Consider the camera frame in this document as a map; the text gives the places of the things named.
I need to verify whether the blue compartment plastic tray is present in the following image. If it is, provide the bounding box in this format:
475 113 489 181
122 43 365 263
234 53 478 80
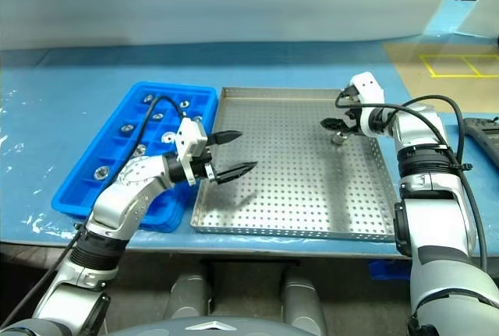
50 81 218 234

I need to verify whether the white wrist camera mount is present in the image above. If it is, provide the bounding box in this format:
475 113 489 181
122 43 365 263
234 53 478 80
349 73 386 136
174 117 208 187

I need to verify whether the blue plastic bin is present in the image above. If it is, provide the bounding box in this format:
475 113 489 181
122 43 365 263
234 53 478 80
368 260 412 281

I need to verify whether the grey robot torso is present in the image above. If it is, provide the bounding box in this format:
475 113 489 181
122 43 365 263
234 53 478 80
104 314 391 336

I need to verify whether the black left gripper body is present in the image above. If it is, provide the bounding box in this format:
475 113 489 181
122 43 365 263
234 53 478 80
193 147 218 185

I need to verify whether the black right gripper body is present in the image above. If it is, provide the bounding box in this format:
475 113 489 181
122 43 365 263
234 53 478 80
342 85 363 135

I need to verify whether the small white board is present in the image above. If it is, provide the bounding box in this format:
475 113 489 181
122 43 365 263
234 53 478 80
454 0 499 39

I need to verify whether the dark grey handheld remote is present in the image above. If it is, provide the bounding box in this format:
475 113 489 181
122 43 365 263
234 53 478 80
463 116 499 157

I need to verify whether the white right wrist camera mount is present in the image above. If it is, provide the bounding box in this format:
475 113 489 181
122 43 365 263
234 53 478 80
349 73 386 136

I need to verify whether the brown cardboard mat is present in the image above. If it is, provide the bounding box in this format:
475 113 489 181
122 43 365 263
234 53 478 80
381 41 499 113

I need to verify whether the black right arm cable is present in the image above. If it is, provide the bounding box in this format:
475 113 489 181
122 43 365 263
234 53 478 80
334 92 488 274

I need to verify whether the large white foam board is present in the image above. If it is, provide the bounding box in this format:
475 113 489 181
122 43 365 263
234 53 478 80
0 0 467 51

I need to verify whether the grey rounded leg cover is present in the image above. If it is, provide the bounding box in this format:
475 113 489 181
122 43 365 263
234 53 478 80
281 269 327 325
170 269 214 320

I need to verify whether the perforated steel tray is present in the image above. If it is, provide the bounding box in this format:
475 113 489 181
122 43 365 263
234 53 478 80
189 86 402 243

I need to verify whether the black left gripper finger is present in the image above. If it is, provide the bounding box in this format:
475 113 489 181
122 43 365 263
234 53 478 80
212 161 259 186
205 129 243 147

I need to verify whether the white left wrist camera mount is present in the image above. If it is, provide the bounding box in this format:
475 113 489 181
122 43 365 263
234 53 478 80
174 117 208 187

